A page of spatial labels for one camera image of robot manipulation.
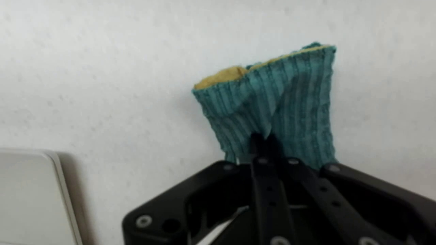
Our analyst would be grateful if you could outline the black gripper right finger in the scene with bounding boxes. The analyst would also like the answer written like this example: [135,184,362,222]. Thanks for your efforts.
[268,134,436,245]

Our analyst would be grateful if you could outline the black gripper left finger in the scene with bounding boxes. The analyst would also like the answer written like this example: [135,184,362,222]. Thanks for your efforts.
[120,133,293,245]

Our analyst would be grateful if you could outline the teal cloth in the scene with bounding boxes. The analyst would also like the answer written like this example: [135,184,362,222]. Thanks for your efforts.
[191,41,339,172]

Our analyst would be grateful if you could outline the white coffee machine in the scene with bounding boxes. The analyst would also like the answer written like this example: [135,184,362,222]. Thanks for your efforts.
[0,146,84,245]

